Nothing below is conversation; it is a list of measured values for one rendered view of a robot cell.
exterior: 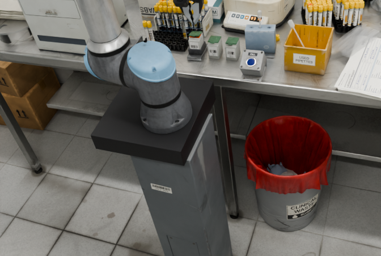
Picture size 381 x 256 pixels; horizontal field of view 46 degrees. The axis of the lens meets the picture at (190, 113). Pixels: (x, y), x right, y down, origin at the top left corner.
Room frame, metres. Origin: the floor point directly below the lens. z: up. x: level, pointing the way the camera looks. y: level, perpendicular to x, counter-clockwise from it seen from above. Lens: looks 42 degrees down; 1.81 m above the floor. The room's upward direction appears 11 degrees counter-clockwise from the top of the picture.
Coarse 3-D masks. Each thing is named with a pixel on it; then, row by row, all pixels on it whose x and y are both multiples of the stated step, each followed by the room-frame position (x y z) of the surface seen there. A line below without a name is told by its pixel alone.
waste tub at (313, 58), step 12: (300, 24) 1.26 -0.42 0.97; (288, 36) 1.20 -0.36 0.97; (300, 36) 1.26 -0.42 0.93; (312, 36) 1.24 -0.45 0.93; (324, 36) 1.22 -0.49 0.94; (288, 48) 1.15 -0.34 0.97; (300, 48) 1.13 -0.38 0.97; (312, 48) 1.12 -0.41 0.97; (324, 48) 1.22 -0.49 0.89; (288, 60) 1.15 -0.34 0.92; (300, 60) 1.13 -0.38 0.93; (312, 60) 1.11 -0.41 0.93; (324, 60) 1.10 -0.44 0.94; (312, 72) 1.11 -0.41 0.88; (324, 72) 1.10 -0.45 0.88
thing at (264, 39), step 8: (248, 24) 1.32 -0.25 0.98; (256, 24) 1.31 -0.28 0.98; (264, 24) 1.30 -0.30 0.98; (272, 24) 1.29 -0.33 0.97; (248, 32) 1.28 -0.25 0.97; (256, 32) 1.27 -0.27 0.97; (264, 32) 1.26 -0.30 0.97; (272, 32) 1.25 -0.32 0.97; (248, 40) 1.28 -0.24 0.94; (256, 40) 1.27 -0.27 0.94; (264, 40) 1.26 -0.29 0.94; (272, 40) 1.25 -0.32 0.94; (248, 48) 1.28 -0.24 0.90; (256, 48) 1.27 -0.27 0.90; (264, 48) 1.26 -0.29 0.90; (272, 48) 1.25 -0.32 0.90; (272, 56) 1.24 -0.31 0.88
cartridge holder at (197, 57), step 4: (204, 44) 1.35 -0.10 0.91; (204, 48) 1.35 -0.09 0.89; (192, 52) 1.33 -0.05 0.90; (196, 52) 1.32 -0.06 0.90; (200, 52) 1.32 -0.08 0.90; (204, 52) 1.33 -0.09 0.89; (188, 56) 1.32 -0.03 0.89; (192, 56) 1.32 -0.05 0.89; (196, 56) 1.31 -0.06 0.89; (200, 56) 1.31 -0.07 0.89; (196, 60) 1.31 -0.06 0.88; (200, 60) 1.30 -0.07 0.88
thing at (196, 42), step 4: (192, 36) 1.35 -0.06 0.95; (196, 36) 1.34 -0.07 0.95; (200, 36) 1.34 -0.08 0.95; (188, 40) 1.34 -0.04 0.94; (192, 40) 1.33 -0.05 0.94; (196, 40) 1.33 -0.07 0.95; (200, 40) 1.33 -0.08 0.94; (192, 44) 1.33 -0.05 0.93; (196, 44) 1.33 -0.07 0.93; (200, 44) 1.33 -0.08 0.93; (192, 48) 1.33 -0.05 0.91; (196, 48) 1.33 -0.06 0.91; (200, 48) 1.32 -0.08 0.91
